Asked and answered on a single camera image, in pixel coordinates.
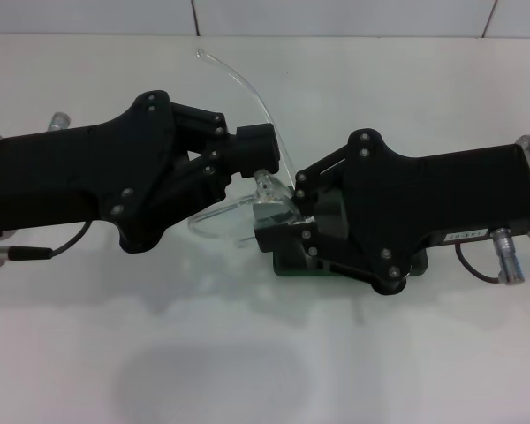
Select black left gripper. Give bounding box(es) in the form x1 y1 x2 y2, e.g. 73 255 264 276
0 89 189 254

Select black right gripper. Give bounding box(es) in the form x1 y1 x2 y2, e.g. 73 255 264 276
254 128 530 296

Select clear white glasses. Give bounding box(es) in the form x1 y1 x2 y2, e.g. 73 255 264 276
187 47 313 248

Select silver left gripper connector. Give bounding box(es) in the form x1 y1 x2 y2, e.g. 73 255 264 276
46 111 75 133

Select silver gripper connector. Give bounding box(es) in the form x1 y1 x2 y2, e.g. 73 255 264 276
46 111 75 133
488 225 527 284

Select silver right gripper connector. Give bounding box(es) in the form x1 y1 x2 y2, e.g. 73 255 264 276
488 225 527 284

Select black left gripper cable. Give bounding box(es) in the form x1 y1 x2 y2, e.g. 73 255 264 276
6 219 94 262

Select dark right gripper cable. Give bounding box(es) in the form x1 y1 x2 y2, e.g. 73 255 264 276
453 241 503 283

